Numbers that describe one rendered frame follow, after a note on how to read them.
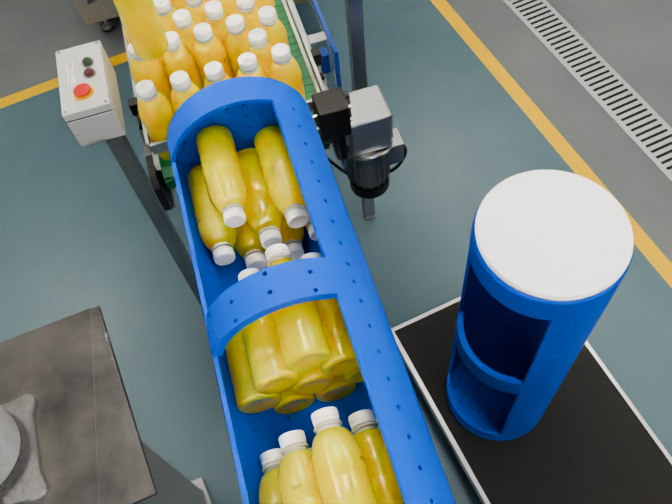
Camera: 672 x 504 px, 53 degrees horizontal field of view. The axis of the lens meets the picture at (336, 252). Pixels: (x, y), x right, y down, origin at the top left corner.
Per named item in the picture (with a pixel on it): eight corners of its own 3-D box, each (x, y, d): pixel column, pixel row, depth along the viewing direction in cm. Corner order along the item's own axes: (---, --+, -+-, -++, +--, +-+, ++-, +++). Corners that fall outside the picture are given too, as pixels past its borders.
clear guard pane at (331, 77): (348, 175, 204) (334, 53, 163) (285, 11, 244) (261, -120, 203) (349, 174, 204) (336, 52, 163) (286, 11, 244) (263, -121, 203)
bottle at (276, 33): (287, 92, 163) (274, 31, 147) (261, 85, 165) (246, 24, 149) (299, 72, 166) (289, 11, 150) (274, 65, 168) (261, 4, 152)
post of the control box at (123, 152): (203, 312, 236) (91, 117, 151) (201, 302, 238) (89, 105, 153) (215, 308, 237) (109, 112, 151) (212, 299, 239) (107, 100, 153)
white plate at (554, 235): (513, 148, 132) (512, 152, 133) (448, 256, 121) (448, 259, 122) (655, 203, 123) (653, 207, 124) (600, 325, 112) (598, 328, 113)
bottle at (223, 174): (207, 120, 126) (226, 197, 116) (239, 130, 130) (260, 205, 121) (188, 145, 130) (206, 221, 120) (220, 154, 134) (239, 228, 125)
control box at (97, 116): (81, 147, 146) (61, 115, 138) (73, 84, 157) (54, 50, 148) (126, 135, 147) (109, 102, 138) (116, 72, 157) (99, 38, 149)
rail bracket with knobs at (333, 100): (315, 149, 154) (310, 118, 145) (307, 126, 157) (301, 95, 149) (357, 137, 155) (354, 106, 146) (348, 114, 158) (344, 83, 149)
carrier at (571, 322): (471, 331, 208) (428, 410, 197) (511, 150, 133) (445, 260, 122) (560, 375, 199) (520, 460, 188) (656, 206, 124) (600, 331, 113)
